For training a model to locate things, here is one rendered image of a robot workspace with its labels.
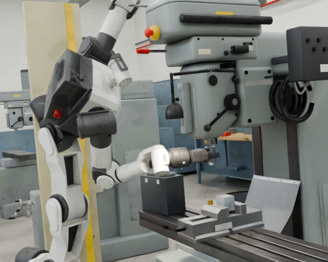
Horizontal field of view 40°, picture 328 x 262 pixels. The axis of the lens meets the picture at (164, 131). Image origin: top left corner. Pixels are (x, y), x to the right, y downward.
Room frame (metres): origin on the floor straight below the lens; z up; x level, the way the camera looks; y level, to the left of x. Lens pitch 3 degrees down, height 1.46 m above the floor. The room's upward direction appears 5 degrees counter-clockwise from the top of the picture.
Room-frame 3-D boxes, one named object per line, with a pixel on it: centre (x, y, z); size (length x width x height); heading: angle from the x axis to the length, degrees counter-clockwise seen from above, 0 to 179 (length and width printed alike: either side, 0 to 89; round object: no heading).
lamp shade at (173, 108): (1.76, -0.05, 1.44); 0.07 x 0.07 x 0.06
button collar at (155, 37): (1.85, 0.01, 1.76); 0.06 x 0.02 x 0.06; 29
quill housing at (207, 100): (1.96, -0.20, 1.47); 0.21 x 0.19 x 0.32; 29
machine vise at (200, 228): (1.88, -0.21, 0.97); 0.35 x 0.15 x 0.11; 117
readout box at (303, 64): (1.82, -0.62, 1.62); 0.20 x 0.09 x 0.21; 119
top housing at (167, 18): (1.97, -0.21, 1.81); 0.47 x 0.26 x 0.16; 119
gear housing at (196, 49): (1.98, -0.23, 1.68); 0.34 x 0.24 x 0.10; 119
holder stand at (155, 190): (2.34, 0.03, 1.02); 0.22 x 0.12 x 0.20; 38
